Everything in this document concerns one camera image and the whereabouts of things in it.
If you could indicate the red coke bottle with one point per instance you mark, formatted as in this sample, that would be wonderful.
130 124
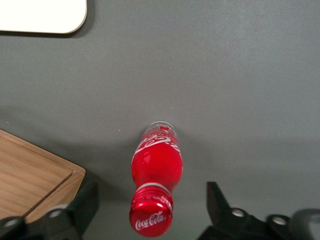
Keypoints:
156 167

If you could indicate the cream rectangular tray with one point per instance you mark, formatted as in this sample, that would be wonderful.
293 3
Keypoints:
37 15

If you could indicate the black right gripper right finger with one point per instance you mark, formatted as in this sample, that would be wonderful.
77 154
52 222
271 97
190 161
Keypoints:
220 212

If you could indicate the wooden drawer cabinet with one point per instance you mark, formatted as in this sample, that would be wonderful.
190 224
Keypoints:
27 172

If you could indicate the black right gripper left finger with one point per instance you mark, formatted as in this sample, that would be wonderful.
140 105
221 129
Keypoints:
77 212

